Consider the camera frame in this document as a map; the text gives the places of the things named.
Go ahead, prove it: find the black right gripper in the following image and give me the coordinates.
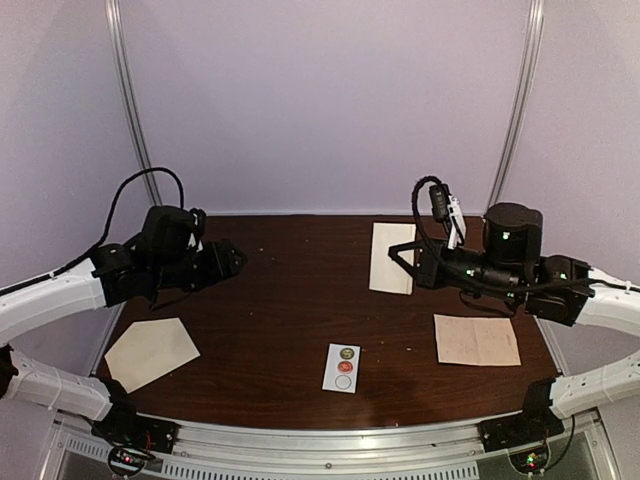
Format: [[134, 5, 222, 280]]
[[389, 237, 524, 303]]

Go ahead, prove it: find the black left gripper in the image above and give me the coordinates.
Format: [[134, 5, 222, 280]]
[[152, 239, 247, 294]]

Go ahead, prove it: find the tan letter paper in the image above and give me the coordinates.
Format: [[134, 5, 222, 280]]
[[368, 222, 417, 296]]

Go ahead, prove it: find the cream envelope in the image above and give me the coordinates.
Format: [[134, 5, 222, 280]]
[[105, 317, 200, 394]]

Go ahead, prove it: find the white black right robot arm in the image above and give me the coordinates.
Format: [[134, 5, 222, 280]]
[[388, 202, 639, 442]]

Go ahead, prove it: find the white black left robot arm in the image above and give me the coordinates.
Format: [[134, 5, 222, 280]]
[[1, 206, 247, 444]]

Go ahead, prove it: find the green round sticker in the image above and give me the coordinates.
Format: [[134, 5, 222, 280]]
[[340, 348, 355, 360]]

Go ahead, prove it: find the lined stationery sheet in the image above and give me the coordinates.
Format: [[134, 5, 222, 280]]
[[434, 314, 521, 367]]

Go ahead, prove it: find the red round sticker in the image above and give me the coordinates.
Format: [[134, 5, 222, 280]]
[[338, 361, 354, 374]]

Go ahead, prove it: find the white sticker sheet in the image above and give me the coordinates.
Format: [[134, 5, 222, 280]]
[[322, 343, 361, 394]]

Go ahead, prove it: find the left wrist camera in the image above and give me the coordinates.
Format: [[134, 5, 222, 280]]
[[187, 208, 207, 254]]

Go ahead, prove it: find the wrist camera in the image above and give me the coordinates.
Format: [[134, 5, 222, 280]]
[[187, 208, 207, 254], [429, 184, 466, 250]]

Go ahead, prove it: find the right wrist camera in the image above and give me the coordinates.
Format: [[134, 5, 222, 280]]
[[429, 184, 466, 250]]

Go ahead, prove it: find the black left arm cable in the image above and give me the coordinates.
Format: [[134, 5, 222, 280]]
[[49, 166, 187, 276]]

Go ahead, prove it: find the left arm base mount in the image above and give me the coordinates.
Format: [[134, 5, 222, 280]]
[[87, 402, 178, 479]]

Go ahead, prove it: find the aluminium front rail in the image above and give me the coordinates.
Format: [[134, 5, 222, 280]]
[[49, 394, 616, 480]]

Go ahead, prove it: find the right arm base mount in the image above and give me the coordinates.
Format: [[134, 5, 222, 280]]
[[478, 403, 565, 477]]

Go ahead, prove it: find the aluminium frame post rear left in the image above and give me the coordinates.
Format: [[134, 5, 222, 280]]
[[103, 0, 167, 211]]

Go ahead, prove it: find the aluminium frame post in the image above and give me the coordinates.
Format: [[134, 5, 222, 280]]
[[103, 0, 167, 211], [487, 0, 545, 207]]

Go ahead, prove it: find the aluminium frame post rear right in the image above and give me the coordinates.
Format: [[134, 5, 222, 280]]
[[487, 0, 545, 207]]

